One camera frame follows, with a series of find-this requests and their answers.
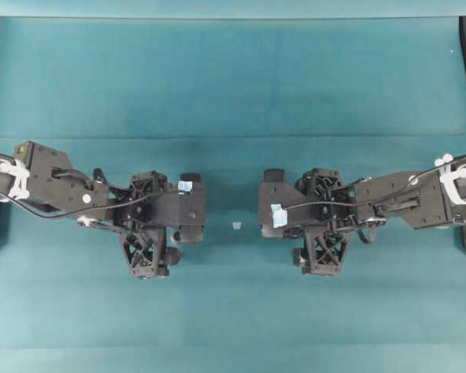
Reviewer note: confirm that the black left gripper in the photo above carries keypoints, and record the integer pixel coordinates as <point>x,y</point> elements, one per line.
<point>144,239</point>

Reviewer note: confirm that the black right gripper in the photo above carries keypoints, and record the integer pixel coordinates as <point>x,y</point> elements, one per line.
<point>328,234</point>

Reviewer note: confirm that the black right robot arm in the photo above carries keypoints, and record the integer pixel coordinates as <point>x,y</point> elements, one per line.
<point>417,197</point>

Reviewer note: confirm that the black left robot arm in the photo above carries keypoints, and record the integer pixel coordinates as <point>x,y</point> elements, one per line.
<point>59,191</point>

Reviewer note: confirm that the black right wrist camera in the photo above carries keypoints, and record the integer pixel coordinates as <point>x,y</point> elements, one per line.
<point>287,197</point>

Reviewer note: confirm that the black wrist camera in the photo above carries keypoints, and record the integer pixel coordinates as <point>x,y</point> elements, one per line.
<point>287,197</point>
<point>174,209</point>

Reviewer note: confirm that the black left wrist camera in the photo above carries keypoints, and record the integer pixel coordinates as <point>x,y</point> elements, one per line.
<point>174,209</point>

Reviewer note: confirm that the white left cable tie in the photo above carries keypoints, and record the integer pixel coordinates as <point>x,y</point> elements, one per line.
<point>21,175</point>

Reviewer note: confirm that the white cable tie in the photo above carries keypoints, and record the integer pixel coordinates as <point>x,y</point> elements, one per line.
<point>447,176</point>
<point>21,175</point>

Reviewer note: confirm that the white right cable tie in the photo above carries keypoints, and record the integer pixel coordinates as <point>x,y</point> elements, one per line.
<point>447,176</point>

